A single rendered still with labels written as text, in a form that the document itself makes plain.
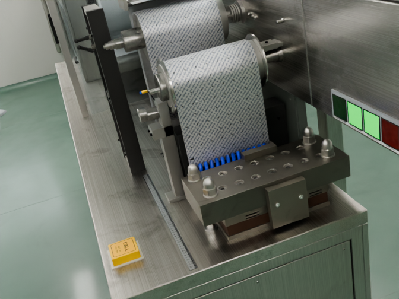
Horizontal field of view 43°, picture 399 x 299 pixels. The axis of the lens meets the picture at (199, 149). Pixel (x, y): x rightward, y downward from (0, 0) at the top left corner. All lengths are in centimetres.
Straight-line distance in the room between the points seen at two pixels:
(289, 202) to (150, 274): 38
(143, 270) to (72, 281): 163
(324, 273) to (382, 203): 165
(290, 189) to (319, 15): 41
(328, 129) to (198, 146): 50
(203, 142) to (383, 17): 58
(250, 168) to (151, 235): 32
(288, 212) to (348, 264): 24
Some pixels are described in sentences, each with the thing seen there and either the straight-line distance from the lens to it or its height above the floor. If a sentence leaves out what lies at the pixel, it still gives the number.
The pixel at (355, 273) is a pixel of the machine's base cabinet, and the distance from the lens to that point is 143.
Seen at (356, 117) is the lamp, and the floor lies 118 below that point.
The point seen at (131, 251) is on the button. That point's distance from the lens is 128.
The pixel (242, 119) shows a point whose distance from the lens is 135.
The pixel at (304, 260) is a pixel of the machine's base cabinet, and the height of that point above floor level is 82.
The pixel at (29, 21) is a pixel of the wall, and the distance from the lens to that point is 680.
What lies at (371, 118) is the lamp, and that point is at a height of 120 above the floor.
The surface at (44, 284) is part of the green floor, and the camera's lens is 292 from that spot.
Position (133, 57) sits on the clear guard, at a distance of 230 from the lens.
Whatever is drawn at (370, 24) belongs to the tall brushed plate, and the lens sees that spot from 103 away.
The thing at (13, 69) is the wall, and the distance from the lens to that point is 691.
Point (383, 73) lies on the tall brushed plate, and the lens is 103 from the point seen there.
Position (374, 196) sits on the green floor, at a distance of 304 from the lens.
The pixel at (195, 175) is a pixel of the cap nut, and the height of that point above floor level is 105.
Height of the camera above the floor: 165
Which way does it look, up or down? 25 degrees down
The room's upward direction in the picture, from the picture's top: 12 degrees counter-clockwise
